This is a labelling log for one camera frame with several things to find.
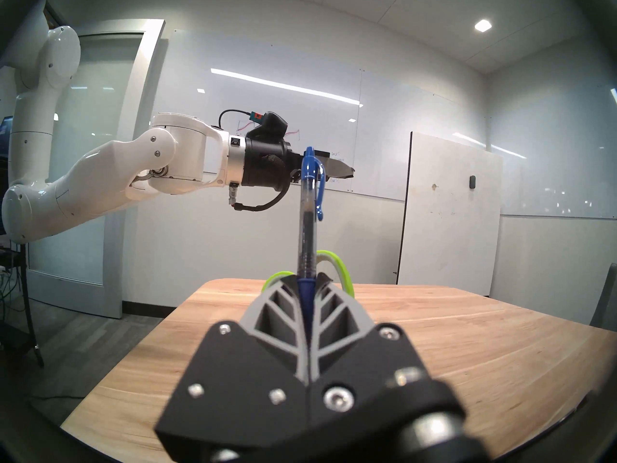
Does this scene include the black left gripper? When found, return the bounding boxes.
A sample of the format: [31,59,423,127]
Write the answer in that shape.
[240,138,356,190]

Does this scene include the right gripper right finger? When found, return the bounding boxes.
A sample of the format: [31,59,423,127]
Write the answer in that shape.
[308,271,464,422]

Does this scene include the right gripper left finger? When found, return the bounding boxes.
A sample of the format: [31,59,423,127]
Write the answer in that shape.
[154,273,310,462]

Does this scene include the blue ballpoint pen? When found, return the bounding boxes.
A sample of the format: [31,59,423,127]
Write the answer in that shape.
[295,146,327,325]

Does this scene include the green handled scissors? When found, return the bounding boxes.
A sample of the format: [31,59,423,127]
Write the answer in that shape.
[262,248,356,300]

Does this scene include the rolling whiteboard on black stand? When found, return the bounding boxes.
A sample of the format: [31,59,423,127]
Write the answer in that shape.
[395,131,504,300]

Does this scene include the white framed glass door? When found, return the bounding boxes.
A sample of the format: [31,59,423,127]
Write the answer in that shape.
[27,18,167,320]

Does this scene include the black equipment stand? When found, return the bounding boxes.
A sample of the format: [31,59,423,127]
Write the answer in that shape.
[0,243,45,369]

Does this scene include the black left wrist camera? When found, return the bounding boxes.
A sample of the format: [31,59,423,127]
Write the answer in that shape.
[250,111,289,142]

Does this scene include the wall whiteboard with handwriting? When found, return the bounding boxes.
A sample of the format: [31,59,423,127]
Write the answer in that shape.
[152,29,488,203]

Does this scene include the black sleeved left gripper cable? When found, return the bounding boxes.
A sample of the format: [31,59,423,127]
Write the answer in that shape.
[228,177,293,213]

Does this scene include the thin black left camera cable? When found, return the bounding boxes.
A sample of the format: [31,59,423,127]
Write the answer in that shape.
[217,109,255,130]

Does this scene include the wide wall glass whiteboard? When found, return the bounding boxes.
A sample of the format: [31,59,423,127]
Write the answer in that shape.
[486,76,617,220]

